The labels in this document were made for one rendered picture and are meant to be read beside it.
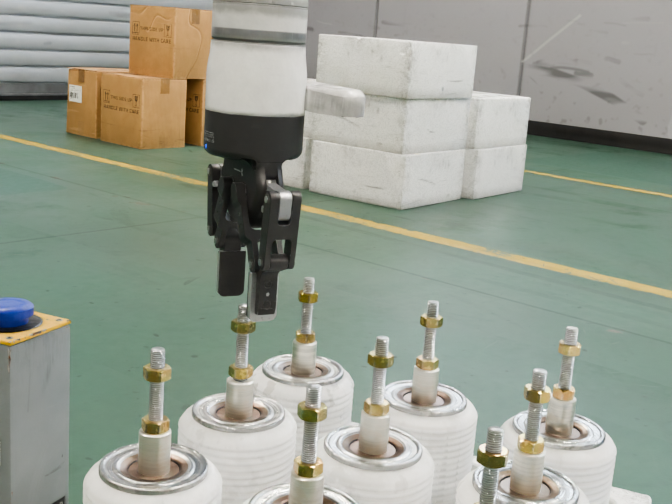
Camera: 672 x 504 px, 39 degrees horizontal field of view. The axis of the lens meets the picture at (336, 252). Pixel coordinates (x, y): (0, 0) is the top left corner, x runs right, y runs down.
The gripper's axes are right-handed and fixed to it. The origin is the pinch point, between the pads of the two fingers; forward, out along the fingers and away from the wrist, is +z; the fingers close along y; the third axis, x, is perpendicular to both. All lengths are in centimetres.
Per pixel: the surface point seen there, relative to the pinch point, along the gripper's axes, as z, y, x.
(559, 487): 10.1, 19.4, 17.0
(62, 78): 22, -550, 90
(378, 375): 4.3, 9.5, 7.2
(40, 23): -11, -543, 75
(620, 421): 36, -35, 78
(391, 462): 10.1, 12.1, 7.3
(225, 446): 11.1, 4.0, -2.6
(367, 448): 10.0, 9.8, 6.6
